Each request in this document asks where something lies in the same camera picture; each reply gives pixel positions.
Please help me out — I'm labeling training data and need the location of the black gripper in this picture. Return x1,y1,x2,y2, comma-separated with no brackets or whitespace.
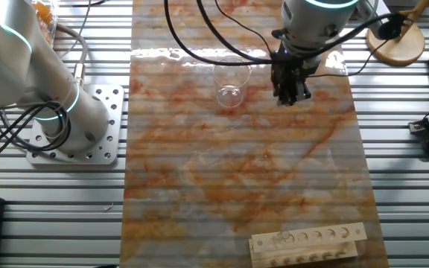
270,50,322,108

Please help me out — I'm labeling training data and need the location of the clear glass test tube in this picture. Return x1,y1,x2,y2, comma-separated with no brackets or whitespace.
273,229,293,249

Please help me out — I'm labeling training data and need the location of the wooden test tube rack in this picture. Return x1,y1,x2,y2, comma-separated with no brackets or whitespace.
249,222,368,268

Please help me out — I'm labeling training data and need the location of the clear glass beaker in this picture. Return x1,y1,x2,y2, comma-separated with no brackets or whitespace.
212,55,252,109

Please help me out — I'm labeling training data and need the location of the orange marble pattern mat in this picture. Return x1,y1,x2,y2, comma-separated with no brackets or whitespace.
119,0,390,268

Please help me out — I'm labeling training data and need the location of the wooden stand with round base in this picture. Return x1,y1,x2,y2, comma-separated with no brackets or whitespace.
366,0,429,68

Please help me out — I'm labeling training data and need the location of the clear plastic fruit tray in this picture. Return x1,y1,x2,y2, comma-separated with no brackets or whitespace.
31,0,60,48

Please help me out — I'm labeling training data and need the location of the orange fruit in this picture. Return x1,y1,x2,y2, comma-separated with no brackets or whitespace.
35,1,54,23

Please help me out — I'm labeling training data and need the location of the thin black cable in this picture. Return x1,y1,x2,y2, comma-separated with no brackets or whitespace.
309,39,389,79

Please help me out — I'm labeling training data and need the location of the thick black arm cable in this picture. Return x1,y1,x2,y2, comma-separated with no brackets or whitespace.
163,0,275,67
196,0,400,65

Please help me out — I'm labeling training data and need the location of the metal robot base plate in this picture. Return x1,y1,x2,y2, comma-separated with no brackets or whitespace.
26,83,125,167

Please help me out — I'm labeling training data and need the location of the grey robot power cable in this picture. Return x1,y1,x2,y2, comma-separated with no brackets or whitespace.
55,22,89,87

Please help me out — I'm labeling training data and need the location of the thin grey cable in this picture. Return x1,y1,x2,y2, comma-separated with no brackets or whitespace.
60,0,92,59

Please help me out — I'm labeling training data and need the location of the black cable bundle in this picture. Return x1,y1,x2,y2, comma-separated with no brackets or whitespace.
0,99,73,168

